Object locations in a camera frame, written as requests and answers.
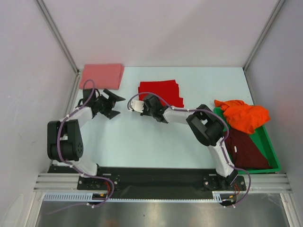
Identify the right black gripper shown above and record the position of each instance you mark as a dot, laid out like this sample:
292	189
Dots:
147	109

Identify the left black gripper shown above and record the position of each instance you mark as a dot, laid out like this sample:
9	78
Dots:
111	104

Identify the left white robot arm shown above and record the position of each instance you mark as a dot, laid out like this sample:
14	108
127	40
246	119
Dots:
80	116

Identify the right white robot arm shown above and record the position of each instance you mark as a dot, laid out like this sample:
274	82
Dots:
205	125

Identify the folded pink t-shirt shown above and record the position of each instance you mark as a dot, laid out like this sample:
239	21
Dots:
105	76

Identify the orange t-shirt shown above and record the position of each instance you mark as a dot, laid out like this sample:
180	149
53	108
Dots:
243	117

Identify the dark red t-shirt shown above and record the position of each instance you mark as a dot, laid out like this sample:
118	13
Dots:
243	151

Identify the green plastic bin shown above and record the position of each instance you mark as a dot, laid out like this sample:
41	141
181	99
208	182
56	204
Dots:
261	139

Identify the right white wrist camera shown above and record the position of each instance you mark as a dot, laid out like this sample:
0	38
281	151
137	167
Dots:
135	106

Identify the left aluminium side rail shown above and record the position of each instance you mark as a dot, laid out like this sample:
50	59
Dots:
67	113

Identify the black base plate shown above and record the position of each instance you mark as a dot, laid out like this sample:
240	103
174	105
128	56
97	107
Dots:
158	183

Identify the left aluminium frame post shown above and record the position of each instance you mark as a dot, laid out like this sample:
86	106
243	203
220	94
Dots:
57	34

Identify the aluminium frame post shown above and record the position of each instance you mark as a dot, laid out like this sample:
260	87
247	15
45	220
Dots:
57	34
264	32

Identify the aluminium front rail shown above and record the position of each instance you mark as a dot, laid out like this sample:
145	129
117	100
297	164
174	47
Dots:
260	183

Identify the right aluminium frame post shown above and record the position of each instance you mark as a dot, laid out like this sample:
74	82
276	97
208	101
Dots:
264	32

